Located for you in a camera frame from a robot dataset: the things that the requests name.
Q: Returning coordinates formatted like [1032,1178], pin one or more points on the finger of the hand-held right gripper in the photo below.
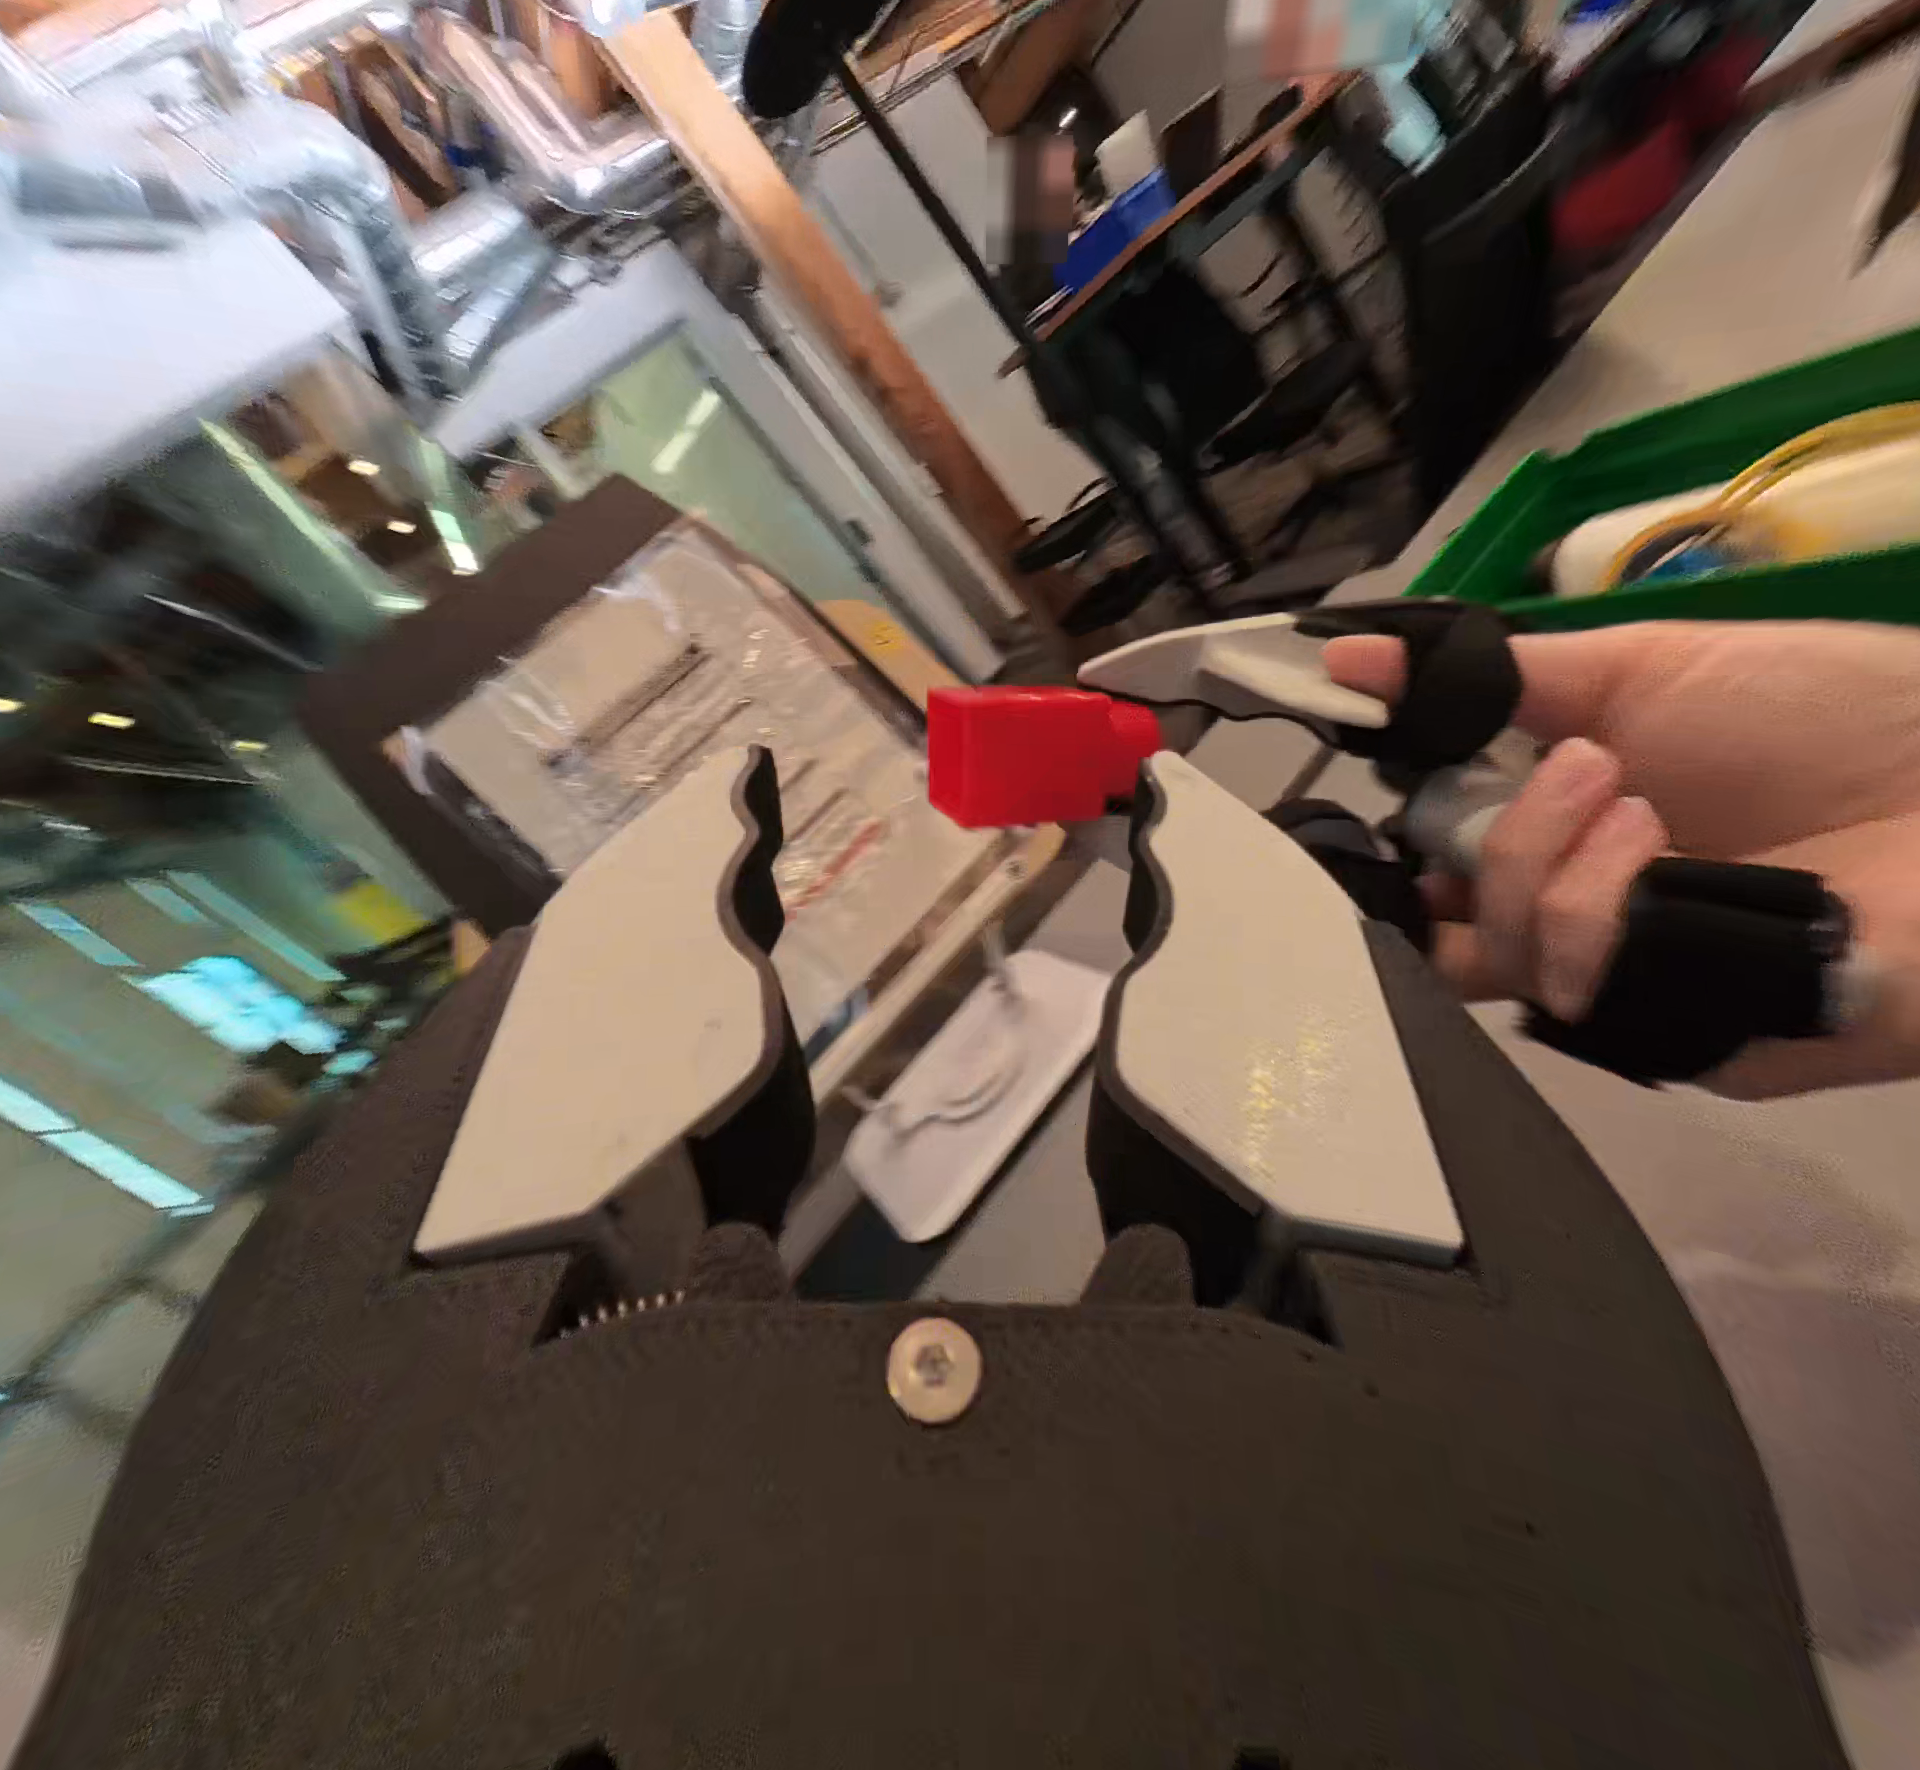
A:
[1246,667]

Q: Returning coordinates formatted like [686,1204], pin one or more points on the grey desk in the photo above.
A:
[1575,1140]

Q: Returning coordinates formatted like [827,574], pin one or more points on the red plastic block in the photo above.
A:
[1020,757]

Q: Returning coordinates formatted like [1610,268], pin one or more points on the white document stand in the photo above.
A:
[961,1125]

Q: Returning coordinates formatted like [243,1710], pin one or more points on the dark workbench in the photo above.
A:
[1274,300]

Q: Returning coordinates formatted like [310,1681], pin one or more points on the silver ventilation duct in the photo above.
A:
[300,149]

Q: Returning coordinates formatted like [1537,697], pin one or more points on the blue and black sponge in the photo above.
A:
[1680,568]

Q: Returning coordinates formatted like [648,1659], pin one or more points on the black round-top pole stand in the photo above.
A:
[817,23]

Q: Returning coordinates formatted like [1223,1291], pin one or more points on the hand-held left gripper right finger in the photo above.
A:
[1274,1035]

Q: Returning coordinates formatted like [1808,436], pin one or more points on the green plastic bin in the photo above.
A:
[1650,428]

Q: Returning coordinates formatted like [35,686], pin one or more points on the blue storage box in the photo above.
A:
[1117,225]

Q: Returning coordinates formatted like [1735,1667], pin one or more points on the white cylindrical bottle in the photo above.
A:
[1844,511]

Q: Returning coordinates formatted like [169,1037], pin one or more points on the black instruction board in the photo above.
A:
[630,690]

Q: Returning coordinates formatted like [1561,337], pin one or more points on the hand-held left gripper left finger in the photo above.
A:
[615,1035]

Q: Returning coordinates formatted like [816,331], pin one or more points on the person's right hand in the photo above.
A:
[1724,750]

